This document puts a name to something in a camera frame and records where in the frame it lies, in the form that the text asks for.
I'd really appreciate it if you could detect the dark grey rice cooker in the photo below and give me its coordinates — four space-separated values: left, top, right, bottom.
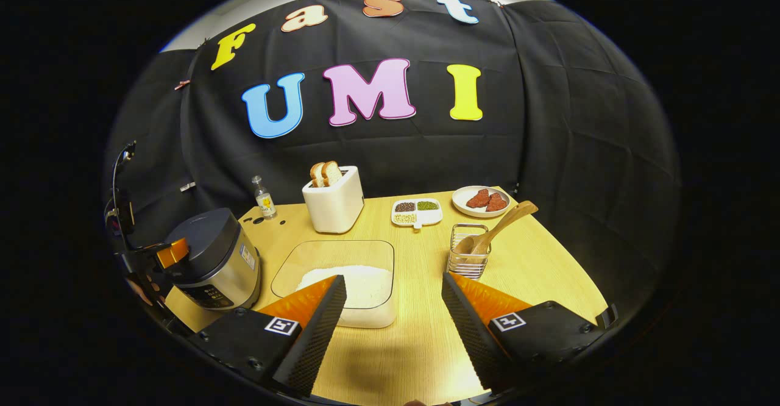
165 207 261 311

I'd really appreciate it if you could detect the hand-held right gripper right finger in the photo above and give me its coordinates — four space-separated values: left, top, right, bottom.
441 272 610 394

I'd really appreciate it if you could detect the white divided bean dish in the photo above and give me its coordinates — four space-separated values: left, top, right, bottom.
391 198 444 229

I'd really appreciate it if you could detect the white toaster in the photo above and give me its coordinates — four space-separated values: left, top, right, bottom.
302 166 365 234

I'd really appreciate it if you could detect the wooden spoon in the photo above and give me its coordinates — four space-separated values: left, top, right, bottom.
454 201 539 255

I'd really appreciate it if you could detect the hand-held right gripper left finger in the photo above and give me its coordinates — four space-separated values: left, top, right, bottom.
189 275 348 397

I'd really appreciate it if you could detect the metal wire chopstick holder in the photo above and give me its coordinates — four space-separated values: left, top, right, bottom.
447 224 492 280

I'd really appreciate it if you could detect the white round plate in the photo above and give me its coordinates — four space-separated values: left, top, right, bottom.
452 185 511 218

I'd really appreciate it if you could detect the small glass bottle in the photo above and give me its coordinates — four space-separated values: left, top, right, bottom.
252 176 277 219

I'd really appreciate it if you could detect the clear box of rice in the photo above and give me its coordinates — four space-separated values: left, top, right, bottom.
271 240 398 329

